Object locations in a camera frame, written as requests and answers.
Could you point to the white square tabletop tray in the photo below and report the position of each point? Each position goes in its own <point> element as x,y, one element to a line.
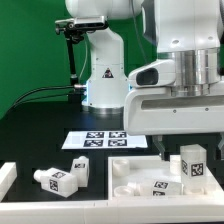
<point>122,170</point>

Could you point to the paper sheet with markers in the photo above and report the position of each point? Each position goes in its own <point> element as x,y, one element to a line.
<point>103,139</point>

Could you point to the white U-shaped fence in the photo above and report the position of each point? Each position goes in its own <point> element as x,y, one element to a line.
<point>146,210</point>

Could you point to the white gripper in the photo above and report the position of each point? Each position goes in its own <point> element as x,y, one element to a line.
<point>150,109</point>

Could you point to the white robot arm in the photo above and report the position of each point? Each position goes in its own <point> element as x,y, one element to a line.
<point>140,32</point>

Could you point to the camera on black stand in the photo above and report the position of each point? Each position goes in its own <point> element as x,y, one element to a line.
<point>74,30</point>

